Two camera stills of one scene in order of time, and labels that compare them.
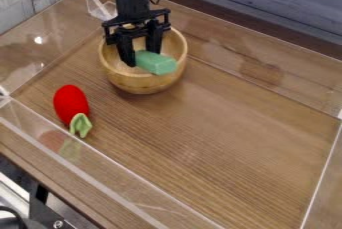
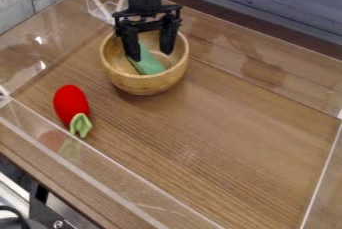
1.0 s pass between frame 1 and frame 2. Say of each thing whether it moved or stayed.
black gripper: moved
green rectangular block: moved
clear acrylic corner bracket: stayed
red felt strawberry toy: stayed
